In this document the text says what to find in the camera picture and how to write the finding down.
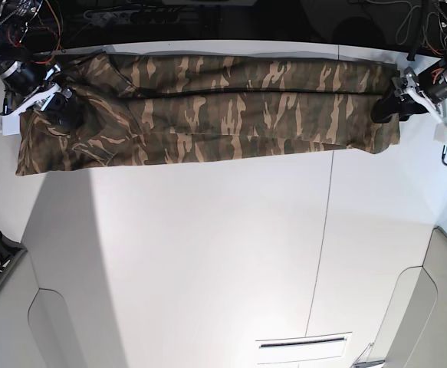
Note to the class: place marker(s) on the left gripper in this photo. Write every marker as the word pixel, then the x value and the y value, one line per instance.
pixel 413 95

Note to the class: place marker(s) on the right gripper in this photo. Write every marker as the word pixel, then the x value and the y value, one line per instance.
pixel 33 89

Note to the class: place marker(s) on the camouflage T-shirt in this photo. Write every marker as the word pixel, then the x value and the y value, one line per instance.
pixel 140 110

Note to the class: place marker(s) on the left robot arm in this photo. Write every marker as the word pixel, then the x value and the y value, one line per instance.
pixel 422 38

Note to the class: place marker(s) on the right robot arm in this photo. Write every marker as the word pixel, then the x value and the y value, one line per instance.
pixel 16 18

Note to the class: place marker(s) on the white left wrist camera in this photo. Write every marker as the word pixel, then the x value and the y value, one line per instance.
pixel 440 134

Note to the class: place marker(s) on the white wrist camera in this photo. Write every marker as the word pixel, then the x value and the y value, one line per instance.
pixel 10 124
pixel 440 134

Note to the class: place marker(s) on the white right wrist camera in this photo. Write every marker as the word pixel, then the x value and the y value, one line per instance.
pixel 10 124

